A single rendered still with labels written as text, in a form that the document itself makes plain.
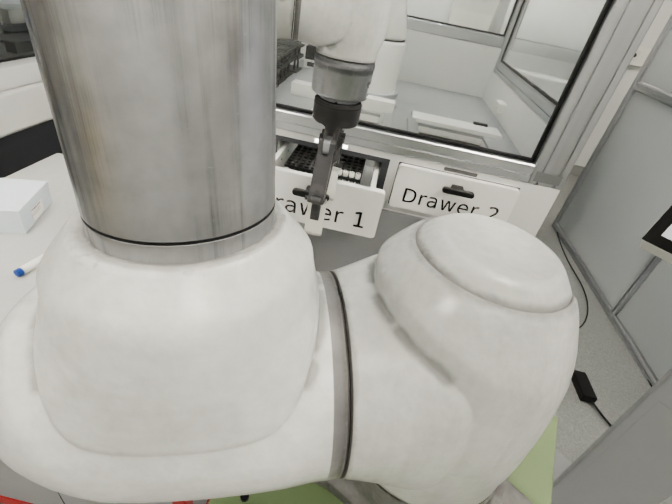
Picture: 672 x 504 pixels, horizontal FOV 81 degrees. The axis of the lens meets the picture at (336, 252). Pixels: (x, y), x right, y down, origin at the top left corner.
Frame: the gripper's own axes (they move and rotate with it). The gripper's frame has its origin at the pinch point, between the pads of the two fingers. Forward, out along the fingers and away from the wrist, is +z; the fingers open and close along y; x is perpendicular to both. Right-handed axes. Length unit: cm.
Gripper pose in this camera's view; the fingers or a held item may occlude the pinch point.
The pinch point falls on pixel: (320, 209)
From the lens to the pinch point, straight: 72.9
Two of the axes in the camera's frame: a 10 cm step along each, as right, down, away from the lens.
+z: -1.6, 8.0, 5.8
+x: -9.7, -2.2, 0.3
